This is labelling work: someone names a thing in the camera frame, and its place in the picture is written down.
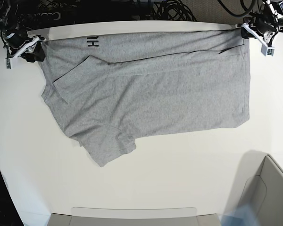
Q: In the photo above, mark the grey T-shirt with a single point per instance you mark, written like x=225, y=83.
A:
x=107, y=91

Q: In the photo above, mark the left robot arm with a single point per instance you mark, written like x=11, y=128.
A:
x=271, y=10

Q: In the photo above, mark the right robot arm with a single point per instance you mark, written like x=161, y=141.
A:
x=9, y=21

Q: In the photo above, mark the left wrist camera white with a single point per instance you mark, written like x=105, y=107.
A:
x=267, y=50

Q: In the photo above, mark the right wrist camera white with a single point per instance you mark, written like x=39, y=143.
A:
x=8, y=63

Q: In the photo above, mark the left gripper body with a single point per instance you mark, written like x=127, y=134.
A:
x=262, y=28

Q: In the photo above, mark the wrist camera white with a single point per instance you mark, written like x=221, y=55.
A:
x=8, y=63
x=267, y=50

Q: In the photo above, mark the grey tray bottom edge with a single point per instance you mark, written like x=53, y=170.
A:
x=141, y=217

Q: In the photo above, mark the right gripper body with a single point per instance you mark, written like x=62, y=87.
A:
x=18, y=39

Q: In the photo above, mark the grey bin right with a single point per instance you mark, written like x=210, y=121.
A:
x=264, y=192

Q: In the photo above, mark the blue translucent object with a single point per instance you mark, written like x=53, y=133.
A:
x=243, y=216

